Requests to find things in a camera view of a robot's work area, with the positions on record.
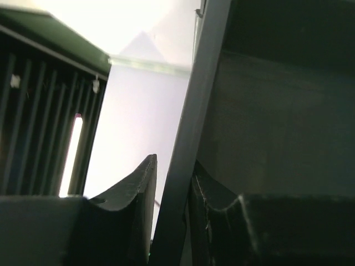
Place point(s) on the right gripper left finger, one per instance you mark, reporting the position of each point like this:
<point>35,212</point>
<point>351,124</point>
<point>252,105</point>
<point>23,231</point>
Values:
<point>113,228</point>

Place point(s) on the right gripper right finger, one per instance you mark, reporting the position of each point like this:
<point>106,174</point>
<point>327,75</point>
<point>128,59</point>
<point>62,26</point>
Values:
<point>261,229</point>

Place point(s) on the grey storage crate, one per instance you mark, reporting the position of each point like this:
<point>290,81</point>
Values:
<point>269,108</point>

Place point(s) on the dark grey ribbed bin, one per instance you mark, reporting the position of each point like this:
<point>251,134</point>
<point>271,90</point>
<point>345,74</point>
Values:
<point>52,88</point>

